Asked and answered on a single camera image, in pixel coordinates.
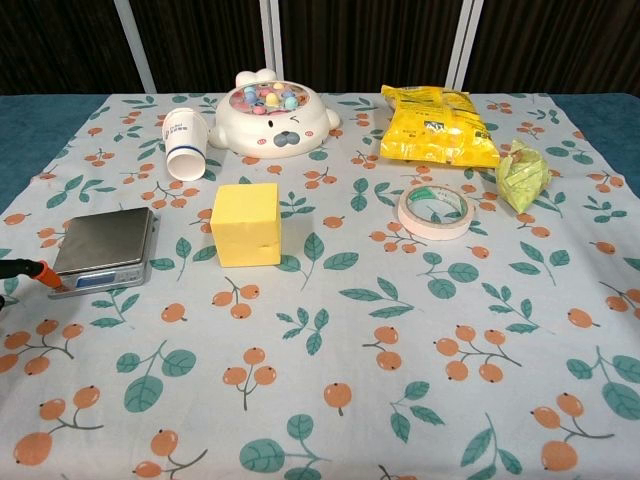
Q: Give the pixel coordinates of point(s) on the black orange-tipped left robot hand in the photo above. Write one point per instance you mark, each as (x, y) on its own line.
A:
(30, 270)

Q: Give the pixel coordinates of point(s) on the silver digital kitchen scale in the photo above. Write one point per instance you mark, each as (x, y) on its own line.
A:
(107, 245)

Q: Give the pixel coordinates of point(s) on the yellow foam cube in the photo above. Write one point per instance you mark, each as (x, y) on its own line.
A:
(245, 230)

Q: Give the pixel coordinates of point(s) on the teal table cover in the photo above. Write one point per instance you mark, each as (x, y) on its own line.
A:
(30, 130)

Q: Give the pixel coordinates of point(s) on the white paper cup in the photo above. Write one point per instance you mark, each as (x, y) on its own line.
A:
(184, 145)

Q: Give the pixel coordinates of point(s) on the white seal fishing toy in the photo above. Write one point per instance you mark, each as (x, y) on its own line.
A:
(272, 125)

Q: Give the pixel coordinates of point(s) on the floral fruit print tablecloth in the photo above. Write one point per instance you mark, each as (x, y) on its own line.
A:
(320, 325)

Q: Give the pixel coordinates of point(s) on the pink tape roll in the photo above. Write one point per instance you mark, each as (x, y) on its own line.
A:
(434, 212)

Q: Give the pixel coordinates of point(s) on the yellow snack bag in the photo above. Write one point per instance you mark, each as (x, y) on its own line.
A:
(435, 127)

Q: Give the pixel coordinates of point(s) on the small green snack packet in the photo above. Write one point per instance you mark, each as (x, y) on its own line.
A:
(521, 180)

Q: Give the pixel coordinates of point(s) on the white partition frame post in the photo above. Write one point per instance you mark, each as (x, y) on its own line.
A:
(134, 45)
(271, 42)
(462, 45)

